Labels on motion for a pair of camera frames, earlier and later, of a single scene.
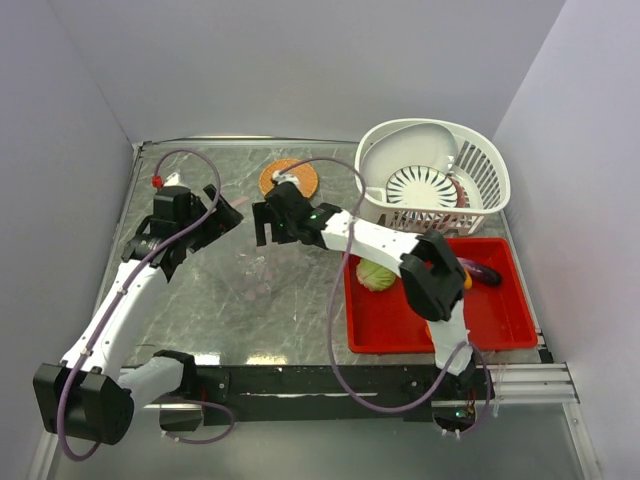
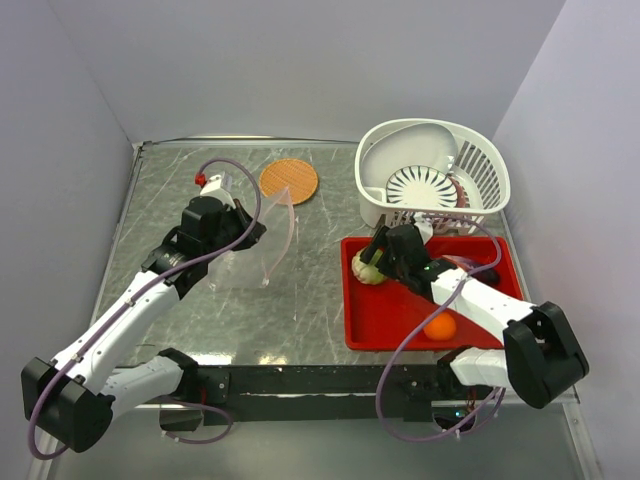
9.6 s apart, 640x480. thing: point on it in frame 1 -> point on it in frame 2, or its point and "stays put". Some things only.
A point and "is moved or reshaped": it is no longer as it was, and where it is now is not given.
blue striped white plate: (421, 186) stays put
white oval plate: (391, 150) stays put
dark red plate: (460, 203) stays put
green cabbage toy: (373, 276) is moved or reshaped
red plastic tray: (498, 316) stays put
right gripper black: (262, 215) -> (374, 245)
